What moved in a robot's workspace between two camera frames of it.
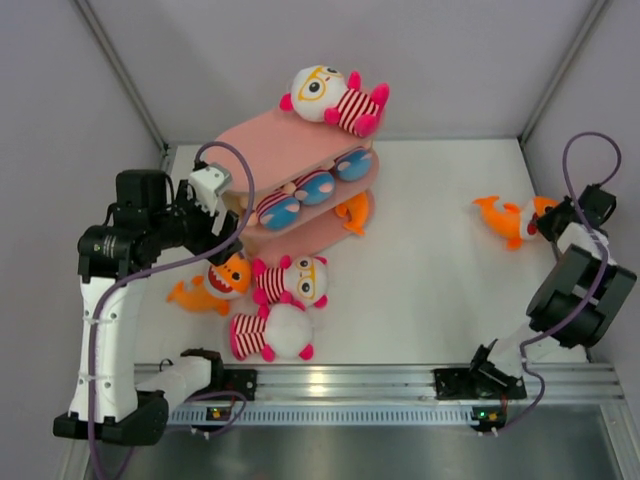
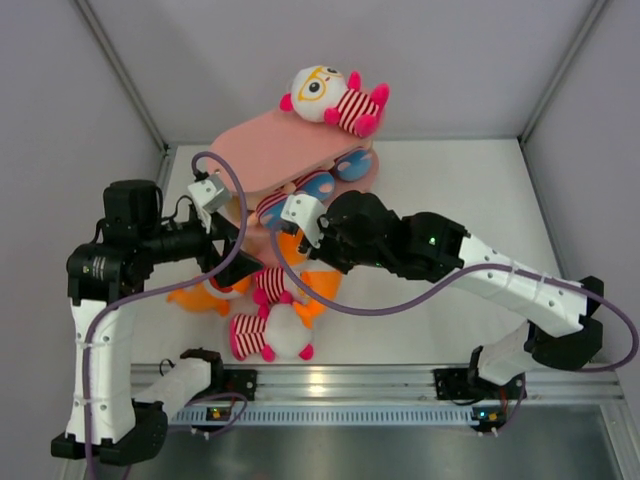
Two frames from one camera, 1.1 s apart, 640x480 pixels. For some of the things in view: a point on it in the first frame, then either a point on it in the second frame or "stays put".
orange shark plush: x=225 y=280 stays put
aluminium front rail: x=559 y=382 stays put
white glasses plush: x=324 y=92 stays put
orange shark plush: x=510 y=223 to x=322 y=284
